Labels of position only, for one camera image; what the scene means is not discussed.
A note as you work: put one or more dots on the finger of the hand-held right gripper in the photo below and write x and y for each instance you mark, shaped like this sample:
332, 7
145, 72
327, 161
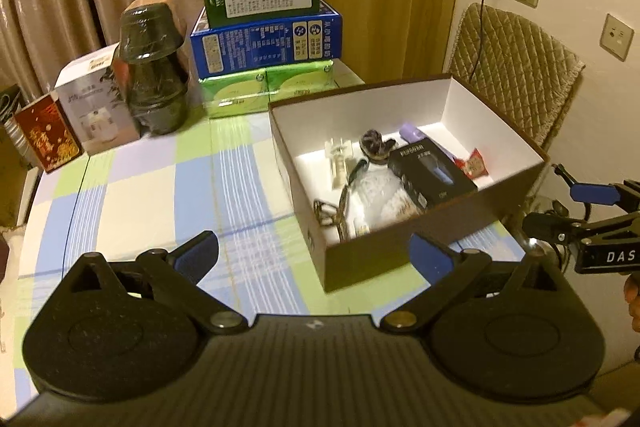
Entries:
547, 225
592, 193

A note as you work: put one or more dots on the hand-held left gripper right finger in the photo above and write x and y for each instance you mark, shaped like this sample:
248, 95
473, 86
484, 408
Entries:
430, 257

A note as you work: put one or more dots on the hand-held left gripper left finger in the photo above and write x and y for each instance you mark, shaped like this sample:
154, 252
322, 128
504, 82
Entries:
197, 254

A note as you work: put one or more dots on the brown cardboard box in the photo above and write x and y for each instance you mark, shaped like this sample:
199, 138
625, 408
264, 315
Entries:
400, 252

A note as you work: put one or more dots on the cotton swab bag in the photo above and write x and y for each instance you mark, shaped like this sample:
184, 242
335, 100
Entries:
400, 207

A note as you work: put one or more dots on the small white bottle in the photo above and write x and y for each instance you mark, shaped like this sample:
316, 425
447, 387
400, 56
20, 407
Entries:
362, 228

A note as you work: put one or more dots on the black shaver box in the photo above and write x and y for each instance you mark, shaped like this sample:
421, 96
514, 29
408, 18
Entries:
430, 177

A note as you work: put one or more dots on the clear bag of floss picks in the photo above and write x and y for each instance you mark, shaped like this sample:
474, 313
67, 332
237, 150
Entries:
372, 184

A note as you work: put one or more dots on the red snack packet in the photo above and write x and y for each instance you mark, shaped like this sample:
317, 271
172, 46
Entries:
472, 163

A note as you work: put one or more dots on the bronze metal hair clip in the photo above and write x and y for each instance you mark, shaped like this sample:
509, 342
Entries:
327, 212

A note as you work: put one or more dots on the dark hair scrunchie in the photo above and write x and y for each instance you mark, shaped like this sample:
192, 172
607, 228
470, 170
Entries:
377, 147

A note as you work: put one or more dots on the purple bag roll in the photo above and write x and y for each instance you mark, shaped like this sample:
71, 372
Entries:
412, 133

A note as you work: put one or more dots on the checkered tablecloth desktop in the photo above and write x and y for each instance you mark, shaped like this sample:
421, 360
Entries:
240, 187

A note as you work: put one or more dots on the person's right hand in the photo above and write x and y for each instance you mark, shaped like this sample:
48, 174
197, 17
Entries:
633, 302

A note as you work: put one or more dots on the quilted chair cover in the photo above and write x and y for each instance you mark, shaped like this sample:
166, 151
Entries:
515, 67

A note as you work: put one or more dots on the green tissue pack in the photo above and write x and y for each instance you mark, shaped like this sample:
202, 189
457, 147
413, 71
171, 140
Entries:
235, 94
300, 79

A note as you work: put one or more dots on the white humidifier box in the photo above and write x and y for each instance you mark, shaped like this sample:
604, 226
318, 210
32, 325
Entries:
95, 107

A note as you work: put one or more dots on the wrapped stack of black bowls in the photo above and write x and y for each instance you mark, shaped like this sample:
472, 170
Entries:
152, 72

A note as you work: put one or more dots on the red gift box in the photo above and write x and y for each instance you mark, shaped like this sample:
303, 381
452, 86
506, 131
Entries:
47, 137

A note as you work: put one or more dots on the blue carton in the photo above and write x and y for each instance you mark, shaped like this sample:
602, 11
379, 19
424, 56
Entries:
265, 44

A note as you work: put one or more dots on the black metal frame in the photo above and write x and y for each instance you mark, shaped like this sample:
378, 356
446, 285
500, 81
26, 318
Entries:
562, 173

